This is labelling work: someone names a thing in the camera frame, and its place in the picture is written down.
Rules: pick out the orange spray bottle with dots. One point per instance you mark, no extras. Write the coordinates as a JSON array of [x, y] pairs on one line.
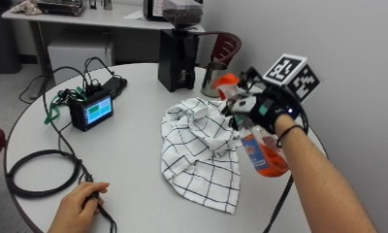
[[267, 158]]

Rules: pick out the metal milk pitcher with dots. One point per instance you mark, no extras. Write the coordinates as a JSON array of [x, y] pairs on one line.
[[212, 77]]

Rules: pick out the black wrist band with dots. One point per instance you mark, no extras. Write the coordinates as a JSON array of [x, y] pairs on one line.
[[284, 132]]

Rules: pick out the white marker cube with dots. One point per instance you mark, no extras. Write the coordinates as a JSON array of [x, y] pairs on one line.
[[288, 73]]

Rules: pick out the white checked cloth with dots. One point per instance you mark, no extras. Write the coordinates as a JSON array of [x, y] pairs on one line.
[[203, 152]]

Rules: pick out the black coffee grinder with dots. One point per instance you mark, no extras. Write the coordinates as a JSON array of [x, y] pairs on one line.
[[176, 58]]

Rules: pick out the small black screen device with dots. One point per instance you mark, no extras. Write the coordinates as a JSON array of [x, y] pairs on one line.
[[95, 111]]

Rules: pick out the black flat box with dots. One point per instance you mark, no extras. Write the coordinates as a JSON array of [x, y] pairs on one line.
[[115, 84]]

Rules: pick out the black framed screen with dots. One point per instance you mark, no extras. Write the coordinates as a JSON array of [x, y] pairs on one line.
[[152, 9]]

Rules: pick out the white paper sheet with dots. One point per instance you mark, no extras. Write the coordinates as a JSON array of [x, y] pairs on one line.
[[136, 14]]

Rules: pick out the white side table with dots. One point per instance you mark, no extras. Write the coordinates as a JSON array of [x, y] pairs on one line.
[[95, 17]]

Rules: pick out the dark bin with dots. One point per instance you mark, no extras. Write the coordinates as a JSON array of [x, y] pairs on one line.
[[2, 35]]

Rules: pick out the metal appliance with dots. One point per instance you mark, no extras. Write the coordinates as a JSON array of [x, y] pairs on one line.
[[60, 6]]

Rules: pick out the beige crumpled cloth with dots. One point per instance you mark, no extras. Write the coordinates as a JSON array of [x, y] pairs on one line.
[[27, 8]]

